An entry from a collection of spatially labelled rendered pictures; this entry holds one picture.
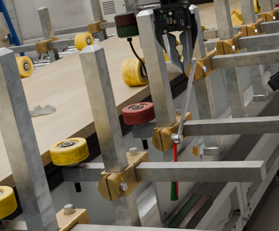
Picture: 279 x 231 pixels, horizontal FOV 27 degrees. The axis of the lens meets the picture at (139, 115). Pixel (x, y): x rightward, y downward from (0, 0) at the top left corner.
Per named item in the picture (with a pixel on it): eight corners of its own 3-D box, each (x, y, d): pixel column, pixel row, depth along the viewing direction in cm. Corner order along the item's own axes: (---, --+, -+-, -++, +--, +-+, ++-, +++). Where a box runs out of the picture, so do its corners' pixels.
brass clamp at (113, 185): (154, 173, 121) (150, 151, 119) (125, 201, 109) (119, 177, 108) (129, 173, 124) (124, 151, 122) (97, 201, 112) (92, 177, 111)
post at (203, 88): (225, 173, 162) (197, 3, 150) (221, 178, 159) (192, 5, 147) (214, 173, 164) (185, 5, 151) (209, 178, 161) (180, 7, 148)
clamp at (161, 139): (194, 131, 142) (191, 112, 141) (173, 151, 130) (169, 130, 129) (174, 132, 145) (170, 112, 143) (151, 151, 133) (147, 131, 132)
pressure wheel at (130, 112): (166, 142, 145) (158, 99, 142) (153, 154, 139) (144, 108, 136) (139, 143, 149) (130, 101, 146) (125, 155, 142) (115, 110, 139)
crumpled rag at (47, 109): (58, 106, 161) (57, 98, 160) (55, 112, 154) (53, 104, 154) (28, 112, 161) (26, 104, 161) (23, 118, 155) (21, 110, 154)
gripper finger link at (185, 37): (183, 77, 119) (175, 33, 117) (183, 71, 125) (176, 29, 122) (198, 74, 119) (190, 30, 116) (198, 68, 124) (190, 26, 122)
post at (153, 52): (192, 203, 140) (155, 8, 128) (186, 210, 137) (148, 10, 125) (179, 203, 142) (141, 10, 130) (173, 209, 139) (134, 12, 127)
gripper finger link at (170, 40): (168, 79, 120) (160, 36, 117) (169, 74, 125) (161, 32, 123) (183, 77, 119) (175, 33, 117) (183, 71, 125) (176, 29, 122)
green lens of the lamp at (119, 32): (147, 30, 132) (146, 20, 131) (136, 35, 127) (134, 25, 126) (125, 33, 135) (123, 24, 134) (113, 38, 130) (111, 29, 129)
